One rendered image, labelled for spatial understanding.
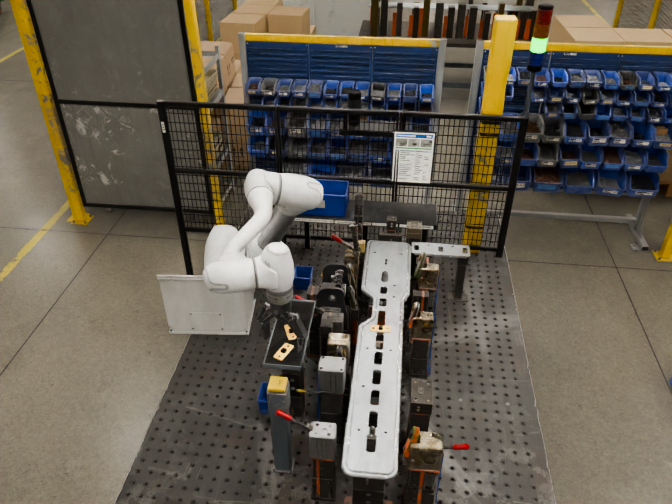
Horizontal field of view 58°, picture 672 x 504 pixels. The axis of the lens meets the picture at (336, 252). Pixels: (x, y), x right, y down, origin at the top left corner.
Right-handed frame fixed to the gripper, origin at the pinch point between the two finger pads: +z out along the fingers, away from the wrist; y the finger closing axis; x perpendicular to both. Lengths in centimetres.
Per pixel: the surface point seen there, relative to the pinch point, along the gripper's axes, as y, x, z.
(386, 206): -20, 132, 18
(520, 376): 74, 77, 51
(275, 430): 6.0, -16.7, 27.2
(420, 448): 57, -7, 16
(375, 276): 1, 76, 21
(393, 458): 50, -11, 21
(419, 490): 59, -7, 38
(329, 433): 28.4, -16.4, 15.4
